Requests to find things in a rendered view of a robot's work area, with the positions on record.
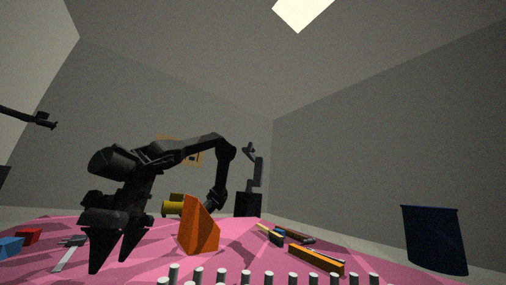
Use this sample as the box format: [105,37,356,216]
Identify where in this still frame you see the blue block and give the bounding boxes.
[273,228,285,239]
[0,237,25,261]

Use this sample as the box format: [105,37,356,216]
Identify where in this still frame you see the orange rectangular bar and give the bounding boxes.
[288,243,345,277]

